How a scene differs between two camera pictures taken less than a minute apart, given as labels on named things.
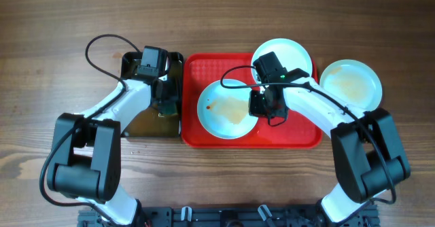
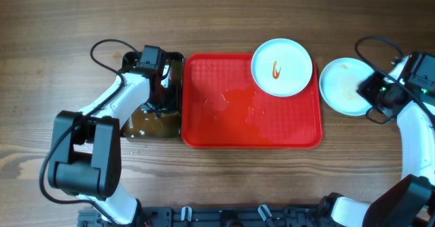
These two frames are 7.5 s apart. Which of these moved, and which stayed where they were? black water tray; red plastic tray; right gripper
Moved: right gripper
Stayed: red plastic tray; black water tray
